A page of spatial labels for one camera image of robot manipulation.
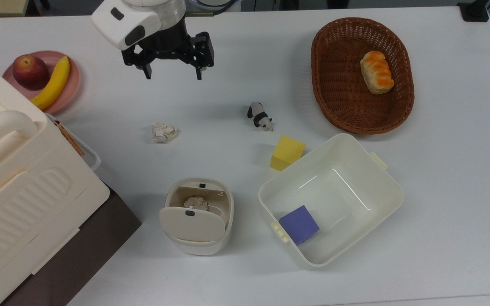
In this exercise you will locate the small panda toy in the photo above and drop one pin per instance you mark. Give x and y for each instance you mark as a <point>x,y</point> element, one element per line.
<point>260,117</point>

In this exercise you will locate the black table clamp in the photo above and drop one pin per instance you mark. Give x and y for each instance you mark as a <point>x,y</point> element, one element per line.
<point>474,12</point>

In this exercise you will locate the red apple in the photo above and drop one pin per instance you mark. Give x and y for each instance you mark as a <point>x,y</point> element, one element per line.
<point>30,72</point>

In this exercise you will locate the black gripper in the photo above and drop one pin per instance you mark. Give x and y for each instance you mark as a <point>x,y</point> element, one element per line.
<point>168,42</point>

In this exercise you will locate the toy bread loaf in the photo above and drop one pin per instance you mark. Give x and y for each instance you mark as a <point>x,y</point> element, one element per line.
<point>377,72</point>

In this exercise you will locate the purple foam cube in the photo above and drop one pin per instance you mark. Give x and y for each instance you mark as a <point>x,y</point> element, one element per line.
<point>299,224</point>

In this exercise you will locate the crumpled paper wad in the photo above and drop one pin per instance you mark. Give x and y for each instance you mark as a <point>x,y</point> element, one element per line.
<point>196,203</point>

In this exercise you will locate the white plastic bin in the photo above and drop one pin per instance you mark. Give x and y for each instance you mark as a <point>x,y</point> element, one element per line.
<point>355,161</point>

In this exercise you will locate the yellow foam cube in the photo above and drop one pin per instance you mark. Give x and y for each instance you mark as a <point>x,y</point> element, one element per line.
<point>286,153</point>

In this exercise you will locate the brown wicker basket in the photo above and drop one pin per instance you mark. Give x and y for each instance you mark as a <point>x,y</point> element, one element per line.
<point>338,85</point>

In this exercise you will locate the pink plate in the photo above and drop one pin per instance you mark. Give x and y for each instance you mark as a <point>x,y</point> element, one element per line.
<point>69,90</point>

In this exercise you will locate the cream trash can with lid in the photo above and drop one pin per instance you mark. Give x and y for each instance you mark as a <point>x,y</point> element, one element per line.
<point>194,225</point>

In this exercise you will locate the white paper ball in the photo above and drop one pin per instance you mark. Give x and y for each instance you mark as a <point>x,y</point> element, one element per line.
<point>164,132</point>

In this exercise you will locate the yellow banana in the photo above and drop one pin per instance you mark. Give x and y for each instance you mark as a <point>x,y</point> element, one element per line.
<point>55,83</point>

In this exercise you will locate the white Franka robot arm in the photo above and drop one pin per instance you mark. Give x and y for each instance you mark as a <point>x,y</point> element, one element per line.
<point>117,21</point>

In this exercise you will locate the cream plastic storage box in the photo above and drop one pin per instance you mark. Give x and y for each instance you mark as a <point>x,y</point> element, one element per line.
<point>15,191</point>

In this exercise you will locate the orange box latch strip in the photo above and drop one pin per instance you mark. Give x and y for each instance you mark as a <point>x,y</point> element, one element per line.
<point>69,138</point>

